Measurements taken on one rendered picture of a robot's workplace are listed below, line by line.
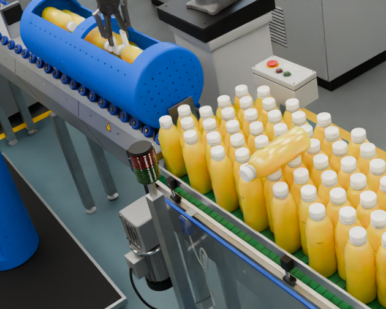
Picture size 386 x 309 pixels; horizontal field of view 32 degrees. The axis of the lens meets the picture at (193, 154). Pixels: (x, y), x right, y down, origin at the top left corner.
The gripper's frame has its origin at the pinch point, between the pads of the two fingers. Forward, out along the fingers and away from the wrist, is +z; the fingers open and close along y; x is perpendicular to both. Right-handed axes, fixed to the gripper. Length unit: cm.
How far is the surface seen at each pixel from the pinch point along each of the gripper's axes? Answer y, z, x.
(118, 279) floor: 23, 120, -23
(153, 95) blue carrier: 6.0, 9.3, 25.7
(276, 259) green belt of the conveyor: 18, 30, 93
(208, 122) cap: 5, 9, 54
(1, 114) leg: 7, 97, -172
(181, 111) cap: 6.2, 8.8, 41.8
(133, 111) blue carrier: 13.1, 12.4, 23.1
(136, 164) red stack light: 38, -3, 68
